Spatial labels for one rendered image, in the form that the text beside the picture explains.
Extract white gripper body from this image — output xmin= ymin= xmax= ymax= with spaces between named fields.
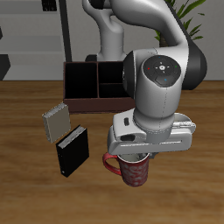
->
xmin=107 ymin=112 xmax=197 ymax=156

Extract red patterned mug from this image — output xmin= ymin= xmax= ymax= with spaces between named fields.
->
xmin=101 ymin=151 xmax=151 ymax=188

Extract dark brown desk caddy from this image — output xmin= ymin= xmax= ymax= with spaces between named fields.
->
xmin=62 ymin=60 xmax=137 ymax=115

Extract black book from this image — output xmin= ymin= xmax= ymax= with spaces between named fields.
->
xmin=55 ymin=124 xmax=91 ymax=179

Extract grey book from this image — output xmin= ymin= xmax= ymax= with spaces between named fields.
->
xmin=41 ymin=101 xmax=73 ymax=144

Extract green pot plant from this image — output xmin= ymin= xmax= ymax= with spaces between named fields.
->
xmin=153 ymin=0 xmax=208 ymax=48

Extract white shelf unit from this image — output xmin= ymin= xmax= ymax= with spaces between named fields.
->
xmin=0 ymin=0 xmax=67 ymax=81

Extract dark grey block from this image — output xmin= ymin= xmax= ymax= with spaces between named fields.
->
xmin=0 ymin=53 xmax=12 ymax=81

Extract black books on shelf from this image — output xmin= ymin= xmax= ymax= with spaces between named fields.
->
xmin=41 ymin=0 xmax=58 ymax=12

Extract flat black base plate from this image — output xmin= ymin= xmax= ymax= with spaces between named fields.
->
xmin=84 ymin=53 xmax=101 ymax=63

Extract black upright post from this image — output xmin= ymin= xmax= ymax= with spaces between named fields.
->
xmin=59 ymin=0 xmax=74 ymax=63

